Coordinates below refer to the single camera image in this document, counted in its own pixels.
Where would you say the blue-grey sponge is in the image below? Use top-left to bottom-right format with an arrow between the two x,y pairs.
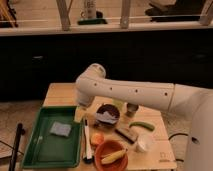
50,122 -> 71,137

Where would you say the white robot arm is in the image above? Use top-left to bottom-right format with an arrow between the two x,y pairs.
75,63 -> 213,171

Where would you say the dark bowl with cloth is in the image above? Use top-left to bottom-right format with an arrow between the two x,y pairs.
94,104 -> 120,127

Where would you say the small orange fruit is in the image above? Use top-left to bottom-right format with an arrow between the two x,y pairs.
91,133 -> 104,146

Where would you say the green plastic tray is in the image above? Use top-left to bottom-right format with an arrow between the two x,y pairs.
22,106 -> 82,169

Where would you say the light green cup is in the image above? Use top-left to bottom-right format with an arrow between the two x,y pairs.
113,99 -> 124,110

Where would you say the orange bowl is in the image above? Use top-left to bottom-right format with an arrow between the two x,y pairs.
94,140 -> 128,171

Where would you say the brown rectangular brush block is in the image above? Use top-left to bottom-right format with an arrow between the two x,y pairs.
115,127 -> 138,144

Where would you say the green chili pepper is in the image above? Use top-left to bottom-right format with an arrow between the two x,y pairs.
129,121 -> 155,131

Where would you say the yellow corn cob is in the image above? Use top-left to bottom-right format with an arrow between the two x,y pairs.
101,150 -> 126,165

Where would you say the black pole stand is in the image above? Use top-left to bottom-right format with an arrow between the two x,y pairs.
8,123 -> 25,171

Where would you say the white plastic cup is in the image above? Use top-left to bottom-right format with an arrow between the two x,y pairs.
135,134 -> 155,153

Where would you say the green flat item on shelf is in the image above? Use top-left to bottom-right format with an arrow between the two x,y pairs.
77,18 -> 108,25

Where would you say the white mug on shelf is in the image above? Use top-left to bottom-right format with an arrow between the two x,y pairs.
82,0 -> 96,19

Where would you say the wooden railing shelf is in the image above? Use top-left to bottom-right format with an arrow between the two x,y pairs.
0,0 -> 213,36

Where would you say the white handled spatula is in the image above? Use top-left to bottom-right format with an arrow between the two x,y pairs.
83,120 -> 93,164

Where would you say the black floor cable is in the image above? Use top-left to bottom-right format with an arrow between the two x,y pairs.
168,132 -> 190,164

